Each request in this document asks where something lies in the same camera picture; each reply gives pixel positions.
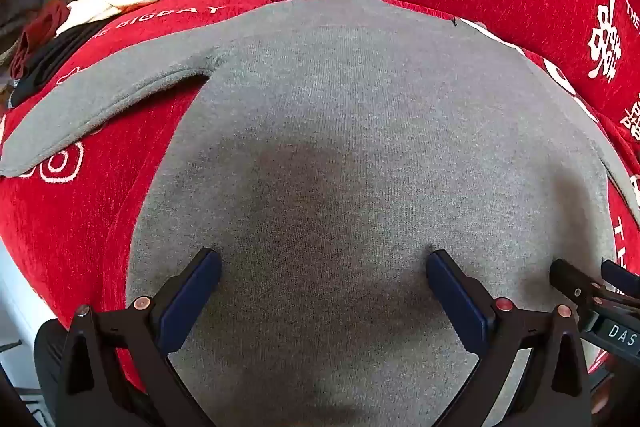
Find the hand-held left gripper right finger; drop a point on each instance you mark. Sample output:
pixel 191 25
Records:
pixel 457 302

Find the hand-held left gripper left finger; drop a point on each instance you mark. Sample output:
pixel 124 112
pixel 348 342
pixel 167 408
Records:
pixel 192 297

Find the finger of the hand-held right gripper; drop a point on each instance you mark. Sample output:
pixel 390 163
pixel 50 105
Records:
pixel 620 277
pixel 567 277

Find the grey knit sweater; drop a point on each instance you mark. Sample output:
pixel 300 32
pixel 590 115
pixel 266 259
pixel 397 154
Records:
pixel 350 117

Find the black cloth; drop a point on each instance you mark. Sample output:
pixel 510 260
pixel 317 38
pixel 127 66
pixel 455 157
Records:
pixel 45 62

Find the dark red cloth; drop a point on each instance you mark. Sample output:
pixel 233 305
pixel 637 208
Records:
pixel 37 37

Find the cream cloth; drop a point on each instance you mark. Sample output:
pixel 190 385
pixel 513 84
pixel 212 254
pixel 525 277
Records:
pixel 100 4

